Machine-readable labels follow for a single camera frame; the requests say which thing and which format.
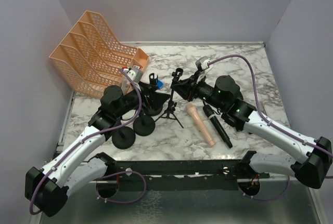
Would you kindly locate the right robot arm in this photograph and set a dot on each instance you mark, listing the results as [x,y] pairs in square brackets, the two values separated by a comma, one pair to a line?
[307,158]

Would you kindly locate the front round-base mic stand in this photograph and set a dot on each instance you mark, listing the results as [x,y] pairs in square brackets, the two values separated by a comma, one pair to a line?
[123,138]

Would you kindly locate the back round-base mic stand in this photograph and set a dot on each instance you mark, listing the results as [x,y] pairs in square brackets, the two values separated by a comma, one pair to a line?
[151,112]

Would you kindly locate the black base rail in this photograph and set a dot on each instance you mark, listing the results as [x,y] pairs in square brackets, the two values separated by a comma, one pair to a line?
[179,175]

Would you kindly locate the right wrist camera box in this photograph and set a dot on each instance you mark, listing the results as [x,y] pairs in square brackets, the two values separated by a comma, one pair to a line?
[202,64]

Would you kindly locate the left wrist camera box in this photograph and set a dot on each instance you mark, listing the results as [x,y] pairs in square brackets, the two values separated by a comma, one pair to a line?
[135,76]

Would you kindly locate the round-base mic stand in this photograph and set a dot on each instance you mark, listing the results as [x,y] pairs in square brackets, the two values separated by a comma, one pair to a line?
[151,112]
[123,138]
[144,125]

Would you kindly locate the middle round-base mic stand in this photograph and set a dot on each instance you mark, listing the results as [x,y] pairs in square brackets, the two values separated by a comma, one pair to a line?
[144,125]

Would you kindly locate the beige microphone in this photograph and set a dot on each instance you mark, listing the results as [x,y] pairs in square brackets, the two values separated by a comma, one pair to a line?
[193,113]

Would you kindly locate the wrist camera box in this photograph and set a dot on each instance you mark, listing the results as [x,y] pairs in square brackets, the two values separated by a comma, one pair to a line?
[202,64]
[135,76]

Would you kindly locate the orange plastic file organizer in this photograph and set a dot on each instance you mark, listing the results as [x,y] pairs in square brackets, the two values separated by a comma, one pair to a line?
[90,56]

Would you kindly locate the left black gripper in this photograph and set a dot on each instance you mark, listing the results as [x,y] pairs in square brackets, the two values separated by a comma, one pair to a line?
[148,93]

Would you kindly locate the black tripod mic stand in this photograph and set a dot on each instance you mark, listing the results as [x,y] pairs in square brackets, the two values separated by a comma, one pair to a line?
[169,111]

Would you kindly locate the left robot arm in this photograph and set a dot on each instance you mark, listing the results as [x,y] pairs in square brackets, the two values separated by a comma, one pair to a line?
[49,188]

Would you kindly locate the red white staple box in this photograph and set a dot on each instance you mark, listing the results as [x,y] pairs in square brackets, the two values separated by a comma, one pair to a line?
[136,68]

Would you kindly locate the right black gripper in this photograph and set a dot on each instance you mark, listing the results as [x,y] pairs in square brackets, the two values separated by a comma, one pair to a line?
[189,90]

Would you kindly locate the blue small box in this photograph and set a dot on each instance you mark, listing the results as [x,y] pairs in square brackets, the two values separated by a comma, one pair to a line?
[159,84]

